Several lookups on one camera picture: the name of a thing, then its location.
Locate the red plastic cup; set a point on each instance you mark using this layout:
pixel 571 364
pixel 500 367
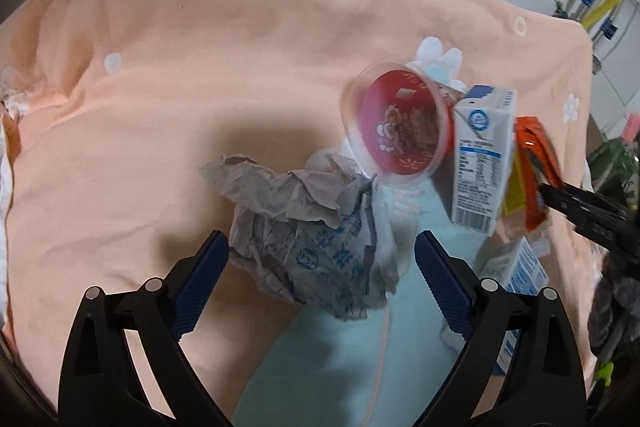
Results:
pixel 400 127

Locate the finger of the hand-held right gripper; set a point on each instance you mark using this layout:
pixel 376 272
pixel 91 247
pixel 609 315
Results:
pixel 585 212

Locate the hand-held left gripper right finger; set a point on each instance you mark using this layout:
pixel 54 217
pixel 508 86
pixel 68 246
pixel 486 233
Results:
pixel 442 287

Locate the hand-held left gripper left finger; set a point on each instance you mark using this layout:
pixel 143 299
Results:
pixel 200 287

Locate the grey paper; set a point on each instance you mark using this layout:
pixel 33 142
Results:
pixel 300 247

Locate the white milk carton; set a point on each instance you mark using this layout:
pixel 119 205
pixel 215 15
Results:
pixel 480 167

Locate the green bottle pink cap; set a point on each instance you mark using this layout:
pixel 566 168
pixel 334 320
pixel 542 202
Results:
pixel 612 162

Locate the pink brush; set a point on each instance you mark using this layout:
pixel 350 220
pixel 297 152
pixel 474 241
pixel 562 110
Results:
pixel 631 127

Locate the peach flower print blanket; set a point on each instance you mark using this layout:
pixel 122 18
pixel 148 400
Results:
pixel 150 107

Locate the orange snack packet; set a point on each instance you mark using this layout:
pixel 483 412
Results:
pixel 530 142

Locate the small blue white carton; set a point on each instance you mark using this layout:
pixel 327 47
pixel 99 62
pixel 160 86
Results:
pixel 520 272

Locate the green plastic dish rack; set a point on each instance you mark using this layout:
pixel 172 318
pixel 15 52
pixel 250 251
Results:
pixel 604 372

